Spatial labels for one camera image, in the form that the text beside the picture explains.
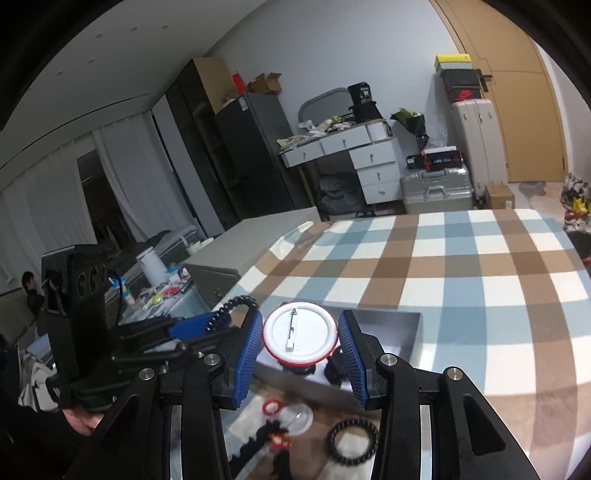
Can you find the black hair accessory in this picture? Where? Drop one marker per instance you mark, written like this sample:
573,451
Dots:
334,369

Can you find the grey arched mirror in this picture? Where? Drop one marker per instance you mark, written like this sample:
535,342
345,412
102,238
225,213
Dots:
318,104

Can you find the dark wooden wardrobe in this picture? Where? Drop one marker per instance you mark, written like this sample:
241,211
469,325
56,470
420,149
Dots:
194,138

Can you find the white round red-rimmed compact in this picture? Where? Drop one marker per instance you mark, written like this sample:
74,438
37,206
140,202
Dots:
300,323

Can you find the wooden door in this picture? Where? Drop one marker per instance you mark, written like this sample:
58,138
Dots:
521,115

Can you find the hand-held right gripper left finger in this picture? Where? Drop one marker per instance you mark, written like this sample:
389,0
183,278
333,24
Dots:
242,360

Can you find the pile of colourful shoes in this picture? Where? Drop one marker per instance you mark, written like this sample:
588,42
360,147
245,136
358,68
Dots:
576,198

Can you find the white cloth pile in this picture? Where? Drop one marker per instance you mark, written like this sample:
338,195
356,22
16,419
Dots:
34,381

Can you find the small black box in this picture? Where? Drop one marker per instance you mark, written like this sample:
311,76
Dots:
414,161

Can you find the pile of desk clutter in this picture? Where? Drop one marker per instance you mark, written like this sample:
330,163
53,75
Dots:
314,129

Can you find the dark wrapped flower bouquet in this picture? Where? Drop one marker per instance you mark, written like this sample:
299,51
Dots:
408,121

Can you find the small red hair clip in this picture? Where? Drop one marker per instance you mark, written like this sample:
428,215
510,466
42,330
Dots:
279,441

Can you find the glass table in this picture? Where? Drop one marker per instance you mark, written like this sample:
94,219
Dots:
184,304

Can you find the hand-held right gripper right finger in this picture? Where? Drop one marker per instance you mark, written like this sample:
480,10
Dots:
353,364

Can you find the black refrigerator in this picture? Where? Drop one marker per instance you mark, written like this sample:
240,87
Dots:
258,161

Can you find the open cardboard box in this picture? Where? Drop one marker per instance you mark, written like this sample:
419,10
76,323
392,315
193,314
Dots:
265,83

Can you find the white kettle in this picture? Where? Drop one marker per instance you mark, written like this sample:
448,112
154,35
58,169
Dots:
152,265

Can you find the dark grey shoe box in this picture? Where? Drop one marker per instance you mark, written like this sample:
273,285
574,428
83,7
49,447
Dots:
455,68

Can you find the checked blue brown blanket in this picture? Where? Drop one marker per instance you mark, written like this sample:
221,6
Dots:
461,286

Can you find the red bag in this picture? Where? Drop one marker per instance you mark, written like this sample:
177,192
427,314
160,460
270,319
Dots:
240,83

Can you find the person's left forearm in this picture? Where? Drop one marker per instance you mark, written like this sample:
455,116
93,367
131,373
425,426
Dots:
37,443

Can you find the white desk with drawers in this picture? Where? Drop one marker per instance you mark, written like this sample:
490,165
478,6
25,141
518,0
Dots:
378,170

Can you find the clear plastic bag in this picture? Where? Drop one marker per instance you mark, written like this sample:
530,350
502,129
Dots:
437,136

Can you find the black and red box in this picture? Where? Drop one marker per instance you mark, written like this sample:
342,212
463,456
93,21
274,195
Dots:
443,158

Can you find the dark clothes pile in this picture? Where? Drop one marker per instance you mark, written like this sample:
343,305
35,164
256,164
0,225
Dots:
339,196

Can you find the white suitcase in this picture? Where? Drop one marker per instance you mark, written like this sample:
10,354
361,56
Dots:
480,138

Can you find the yellow lid shoe box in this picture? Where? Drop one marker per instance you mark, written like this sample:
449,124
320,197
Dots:
452,58

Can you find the black bag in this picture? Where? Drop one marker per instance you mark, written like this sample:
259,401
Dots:
364,110

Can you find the white curtain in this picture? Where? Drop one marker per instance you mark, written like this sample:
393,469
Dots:
129,175

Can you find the person's left hand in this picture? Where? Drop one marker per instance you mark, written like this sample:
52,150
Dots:
83,421

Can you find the black hair claw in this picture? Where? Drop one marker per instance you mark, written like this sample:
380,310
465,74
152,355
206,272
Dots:
251,450

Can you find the silver suitcase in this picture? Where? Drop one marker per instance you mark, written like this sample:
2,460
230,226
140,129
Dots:
434,189

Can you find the small brown cardboard box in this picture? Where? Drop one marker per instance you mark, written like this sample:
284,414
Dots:
499,196

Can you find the clear round plastic case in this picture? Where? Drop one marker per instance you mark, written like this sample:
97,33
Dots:
300,417

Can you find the grey floor rug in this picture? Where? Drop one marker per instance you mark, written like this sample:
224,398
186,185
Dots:
538,188

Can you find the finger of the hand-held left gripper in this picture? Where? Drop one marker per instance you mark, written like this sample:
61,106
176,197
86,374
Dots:
157,353
189,325

